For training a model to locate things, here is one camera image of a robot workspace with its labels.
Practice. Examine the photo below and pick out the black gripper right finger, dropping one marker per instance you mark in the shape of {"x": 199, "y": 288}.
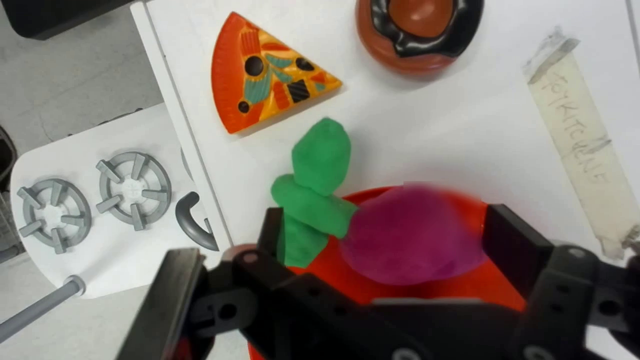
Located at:
{"x": 506, "y": 241}

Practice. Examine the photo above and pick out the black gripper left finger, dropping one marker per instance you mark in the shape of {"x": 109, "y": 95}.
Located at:
{"x": 270, "y": 241}

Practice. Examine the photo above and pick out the magenta beetroot plushie green leaves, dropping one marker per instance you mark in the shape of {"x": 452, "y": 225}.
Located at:
{"x": 407, "y": 232}

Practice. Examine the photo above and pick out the orange plate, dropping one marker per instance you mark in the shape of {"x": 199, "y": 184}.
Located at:
{"x": 492, "y": 290}

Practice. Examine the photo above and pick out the grey toy faucet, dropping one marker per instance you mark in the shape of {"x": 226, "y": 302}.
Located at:
{"x": 187, "y": 222}

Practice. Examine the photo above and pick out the white toy kitchen cabinet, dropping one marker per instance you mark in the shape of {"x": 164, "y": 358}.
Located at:
{"x": 432, "y": 133}

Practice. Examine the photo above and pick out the pizza slice toy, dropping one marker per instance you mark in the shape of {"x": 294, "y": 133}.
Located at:
{"x": 252, "y": 87}

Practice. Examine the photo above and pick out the white toy stovetop board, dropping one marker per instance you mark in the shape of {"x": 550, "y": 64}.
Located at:
{"x": 101, "y": 140}

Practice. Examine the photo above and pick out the chocolate donut toy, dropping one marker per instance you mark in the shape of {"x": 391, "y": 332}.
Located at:
{"x": 401, "y": 56}

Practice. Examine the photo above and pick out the grey metal pole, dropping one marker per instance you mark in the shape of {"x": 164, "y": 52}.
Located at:
{"x": 41, "y": 308}

